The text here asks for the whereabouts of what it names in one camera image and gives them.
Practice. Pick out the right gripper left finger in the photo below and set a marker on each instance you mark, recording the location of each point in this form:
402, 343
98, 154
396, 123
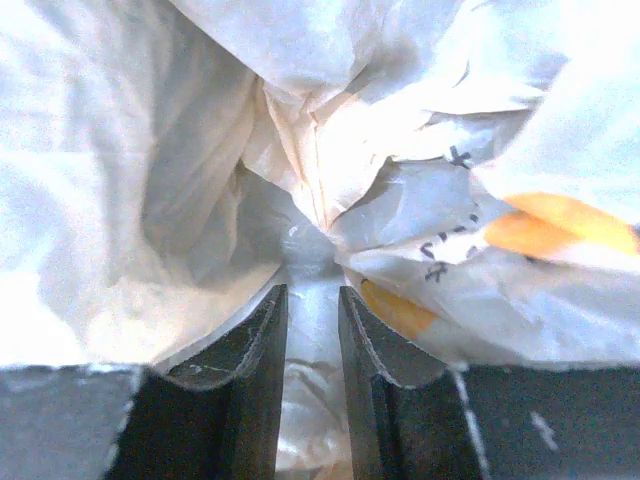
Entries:
214, 416

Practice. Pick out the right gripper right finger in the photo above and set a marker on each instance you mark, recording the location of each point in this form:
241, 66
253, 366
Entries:
413, 417

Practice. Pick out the orange banana print plastic bag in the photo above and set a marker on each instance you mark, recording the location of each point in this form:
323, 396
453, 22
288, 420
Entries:
471, 168

